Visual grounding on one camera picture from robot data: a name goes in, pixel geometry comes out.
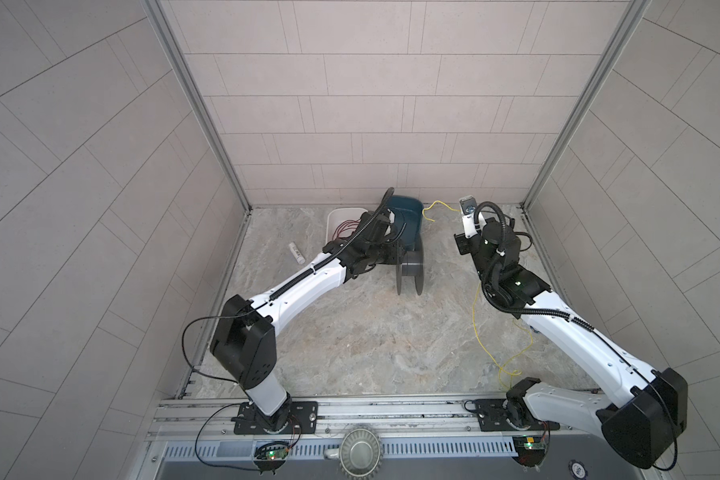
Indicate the grey perforated cable spool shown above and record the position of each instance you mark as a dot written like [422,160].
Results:
[410,264]

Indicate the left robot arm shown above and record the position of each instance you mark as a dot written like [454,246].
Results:
[639,411]

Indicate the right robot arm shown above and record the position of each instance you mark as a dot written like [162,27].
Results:
[245,338]

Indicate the white plastic bin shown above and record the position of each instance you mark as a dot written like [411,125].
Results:
[342,222]

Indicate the teal plastic bin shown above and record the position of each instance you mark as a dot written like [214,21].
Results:
[407,212]

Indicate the white tube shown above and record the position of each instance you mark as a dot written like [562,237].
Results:
[296,253]

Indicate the round grey knob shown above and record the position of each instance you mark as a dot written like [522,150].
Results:
[360,453]

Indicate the aluminium corner profile right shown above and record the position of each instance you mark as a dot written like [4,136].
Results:
[623,32]

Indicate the aluminium corner profile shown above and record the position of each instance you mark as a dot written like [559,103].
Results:
[623,32]
[168,40]

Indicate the aluminium corner profile left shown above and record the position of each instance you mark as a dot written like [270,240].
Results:
[168,40]

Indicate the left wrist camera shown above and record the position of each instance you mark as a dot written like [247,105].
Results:
[470,222]

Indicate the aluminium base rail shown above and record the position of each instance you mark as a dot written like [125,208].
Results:
[396,414]

